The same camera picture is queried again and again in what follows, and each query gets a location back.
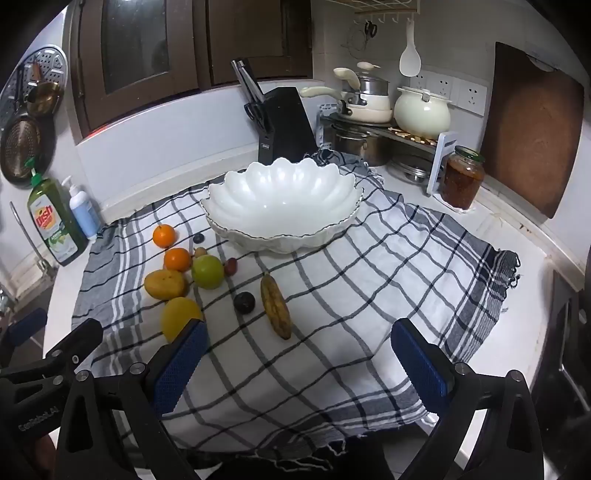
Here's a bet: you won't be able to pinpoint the green dish soap bottle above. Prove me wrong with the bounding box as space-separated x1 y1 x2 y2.
26 157 88 267

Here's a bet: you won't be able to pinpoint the glass jar with green lid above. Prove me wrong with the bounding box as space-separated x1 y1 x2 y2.
441 145 485 209

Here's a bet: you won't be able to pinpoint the steel stock pot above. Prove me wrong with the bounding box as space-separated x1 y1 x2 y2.
330 122 391 167

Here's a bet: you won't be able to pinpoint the steel pan lid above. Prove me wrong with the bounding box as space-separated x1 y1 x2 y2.
388 154 437 186

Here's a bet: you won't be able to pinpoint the orange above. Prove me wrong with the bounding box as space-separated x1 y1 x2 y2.
163 247 192 273
153 224 178 249

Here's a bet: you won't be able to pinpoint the steel pot with cream handle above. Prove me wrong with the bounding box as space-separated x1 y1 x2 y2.
333 62 391 108

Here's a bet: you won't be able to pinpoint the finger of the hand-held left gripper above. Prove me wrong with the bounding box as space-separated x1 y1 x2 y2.
0 307 49 352
0 318 105 385

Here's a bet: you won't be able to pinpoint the white rice spoon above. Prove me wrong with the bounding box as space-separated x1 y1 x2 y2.
399 18 422 78

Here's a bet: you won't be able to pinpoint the metal faucet handle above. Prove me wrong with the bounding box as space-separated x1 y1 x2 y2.
9 200 52 278

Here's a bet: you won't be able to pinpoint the spotted yellow banana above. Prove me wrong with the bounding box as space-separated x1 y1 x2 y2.
260 274 293 341

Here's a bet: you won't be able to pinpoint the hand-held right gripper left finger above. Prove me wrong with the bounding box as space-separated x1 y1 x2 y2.
54 318 211 480

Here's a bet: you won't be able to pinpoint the black handled knives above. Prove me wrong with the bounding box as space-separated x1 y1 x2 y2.
231 58 265 104

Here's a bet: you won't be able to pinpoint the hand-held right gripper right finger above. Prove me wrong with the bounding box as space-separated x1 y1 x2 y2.
390 318 543 480

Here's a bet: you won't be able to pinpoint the brown wooden cutting board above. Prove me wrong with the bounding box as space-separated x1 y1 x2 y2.
479 41 585 220

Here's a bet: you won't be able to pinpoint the yellow orange mango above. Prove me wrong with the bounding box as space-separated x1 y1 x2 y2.
144 270 189 300

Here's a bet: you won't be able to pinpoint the black kitchen scissors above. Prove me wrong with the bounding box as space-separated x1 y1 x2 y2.
243 102 267 129

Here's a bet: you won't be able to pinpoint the black white checked cloth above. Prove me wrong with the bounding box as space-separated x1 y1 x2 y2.
71 150 520 455

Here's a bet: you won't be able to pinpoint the dark wooden cabinet door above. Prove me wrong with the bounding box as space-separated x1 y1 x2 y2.
67 0 204 137
194 0 315 88

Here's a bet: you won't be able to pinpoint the wire hanging rack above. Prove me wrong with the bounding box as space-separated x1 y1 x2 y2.
353 0 423 24

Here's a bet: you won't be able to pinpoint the white scalloped bowl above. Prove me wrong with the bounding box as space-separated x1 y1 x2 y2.
201 157 364 254

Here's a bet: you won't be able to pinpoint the pot storage rack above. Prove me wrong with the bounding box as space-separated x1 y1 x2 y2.
318 104 459 197

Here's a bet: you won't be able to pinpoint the yellow lemon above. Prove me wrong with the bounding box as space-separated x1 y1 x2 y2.
161 296 204 343

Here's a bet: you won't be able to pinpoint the white blue pump bottle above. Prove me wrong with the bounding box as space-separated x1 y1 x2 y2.
61 175 102 241

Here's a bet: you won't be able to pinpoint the black knife block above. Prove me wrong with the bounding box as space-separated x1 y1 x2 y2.
257 87 319 164

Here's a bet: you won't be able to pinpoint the copper hanging strainer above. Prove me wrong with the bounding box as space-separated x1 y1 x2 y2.
0 115 43 185

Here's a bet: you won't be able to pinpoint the green apple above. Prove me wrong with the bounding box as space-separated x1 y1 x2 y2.
191 255 225 291

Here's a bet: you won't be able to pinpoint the cream saucepan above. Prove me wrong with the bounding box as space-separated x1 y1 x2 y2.
299 85 394 124

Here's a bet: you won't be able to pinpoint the white wall outlets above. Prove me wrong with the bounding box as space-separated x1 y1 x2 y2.
409 69 488 116

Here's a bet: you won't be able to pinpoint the brass hanging ladle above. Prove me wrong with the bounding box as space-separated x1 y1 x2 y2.
25 62 64 117

